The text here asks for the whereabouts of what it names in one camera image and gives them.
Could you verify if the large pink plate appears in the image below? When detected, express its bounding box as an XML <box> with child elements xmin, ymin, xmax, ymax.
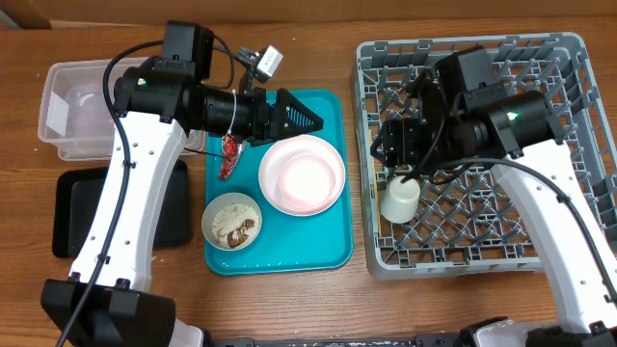
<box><xmin>258</xmin><ymin>135</ymin><xmax>347</xmax><ymax>217</ymax></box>

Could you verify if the grey bowl with food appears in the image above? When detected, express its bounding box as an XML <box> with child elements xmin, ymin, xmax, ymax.
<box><xmin>201</xmin><ymin>193</ymin><xmax>263</xmax><ymax>252</ymax></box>

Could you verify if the red foil wrapper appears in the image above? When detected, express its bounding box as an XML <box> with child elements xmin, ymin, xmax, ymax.
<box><xmin>218</xmin><ymin>135</ymin><xmax>247</xmax><ymax>180</ymax></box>

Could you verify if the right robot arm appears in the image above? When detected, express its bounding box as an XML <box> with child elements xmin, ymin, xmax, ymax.
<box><xmin>370</xmin><ymin>46</ymin><xmax>616</xmax><ymax>346</ymax></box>

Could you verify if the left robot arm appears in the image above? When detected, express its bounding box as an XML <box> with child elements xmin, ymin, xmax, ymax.
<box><xmin>40</xmin><ymin>21</ymin><xmax>323</xmax><ymax>347</ymax></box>

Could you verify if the black plastic tray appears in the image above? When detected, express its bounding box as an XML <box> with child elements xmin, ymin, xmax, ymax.
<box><xmin>52</xmin><ymin>160</ymin><xmax>193</xmax><ymax>258</ymax></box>

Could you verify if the clear plastic storage bin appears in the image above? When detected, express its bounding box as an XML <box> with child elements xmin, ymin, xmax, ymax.
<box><xmin>37</xmin><ymin>57</ymin><xmax>206</xmax><ymax>162</ymax></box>

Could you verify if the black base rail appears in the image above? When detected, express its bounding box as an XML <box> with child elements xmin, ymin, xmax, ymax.
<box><xmin>211</xmin><ymin>333</ymin><xmax>462</xmax><ymax>347</ymax></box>

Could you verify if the white paper cup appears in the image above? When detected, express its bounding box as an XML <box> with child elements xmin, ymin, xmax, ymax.
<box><xmin>379</xmin><ymin>176</ymin><xmax>421</xmax><ymax>224</ymax></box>

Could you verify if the pink bowl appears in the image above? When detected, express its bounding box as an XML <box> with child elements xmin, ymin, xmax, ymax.
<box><xmin>278</xmin><ymin>153</ymin><xmax>336</xmax><ymax>208</ymax></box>

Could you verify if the teal serving tray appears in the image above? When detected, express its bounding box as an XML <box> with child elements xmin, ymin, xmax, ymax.
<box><xmin>204</xmin><ymin>90</ymin><xmax>354</xmax><ymax>276</ymax></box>

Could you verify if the grey dishwasher rack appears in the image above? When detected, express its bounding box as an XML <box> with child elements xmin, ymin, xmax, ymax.
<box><xmin>353</xmin><ymin>32</ymin><xmax>616</xmax><ymax>280</ymax></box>

